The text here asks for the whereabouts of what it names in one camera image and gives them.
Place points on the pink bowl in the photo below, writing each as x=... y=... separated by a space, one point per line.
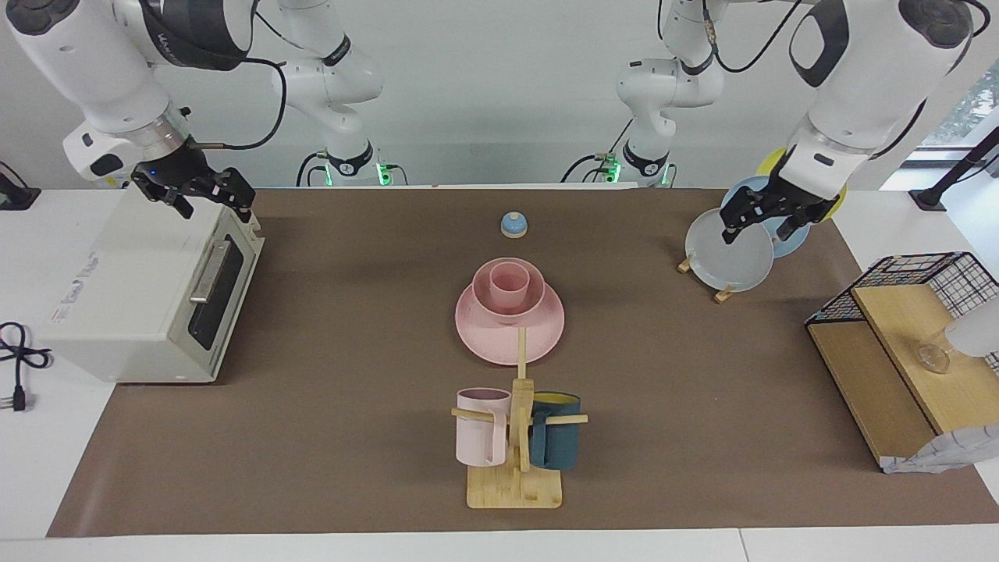
x=531 y=300

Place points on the black desk clamp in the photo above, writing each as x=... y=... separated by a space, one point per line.
x=15 y=199

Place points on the pale pink mug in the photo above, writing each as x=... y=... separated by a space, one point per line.
x=476 y=441

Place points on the patterned white cloth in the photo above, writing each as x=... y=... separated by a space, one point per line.
x=952 y=453

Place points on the wooden shelf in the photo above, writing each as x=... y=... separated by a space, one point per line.
x=882 y=382

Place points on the pink plate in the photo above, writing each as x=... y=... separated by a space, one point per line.
x=499 y=343

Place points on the wooden plate rack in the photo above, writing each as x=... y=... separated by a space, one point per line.
x=724 y=293

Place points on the wooden mug tree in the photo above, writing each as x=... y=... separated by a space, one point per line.
x=513 y=488

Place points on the white toaster oven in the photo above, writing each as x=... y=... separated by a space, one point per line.
x=133 y=289

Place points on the clear glass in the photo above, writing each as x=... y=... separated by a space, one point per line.
x=933 y=359

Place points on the light blue plate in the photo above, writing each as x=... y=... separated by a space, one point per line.
x=784 y=243

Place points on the yellow plate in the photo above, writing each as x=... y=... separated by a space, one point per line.
x=839 y=204

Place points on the window with greenery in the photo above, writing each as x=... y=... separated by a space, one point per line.
x=972 y=101

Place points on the blurred white object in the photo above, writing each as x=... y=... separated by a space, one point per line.
x=975 y=332

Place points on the grey plate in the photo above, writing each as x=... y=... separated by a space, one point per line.
x=737 y=261

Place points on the small blue dome bell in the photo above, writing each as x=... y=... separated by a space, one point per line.
x=513 y=226

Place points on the black clamp stand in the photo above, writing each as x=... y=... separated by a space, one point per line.
x=929 y=199

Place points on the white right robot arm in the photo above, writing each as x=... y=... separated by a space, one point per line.
x=94 y=70

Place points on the white power strip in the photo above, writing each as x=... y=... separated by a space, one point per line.
x=109 y=181

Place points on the brown table mat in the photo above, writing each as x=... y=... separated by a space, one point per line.
x=663 y=437

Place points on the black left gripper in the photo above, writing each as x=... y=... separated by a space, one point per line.
x=780 y=201

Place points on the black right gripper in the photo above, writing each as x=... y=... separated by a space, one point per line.
x=183 y=172

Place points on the dark teal mug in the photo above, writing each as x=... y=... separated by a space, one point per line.
x=558 y=445

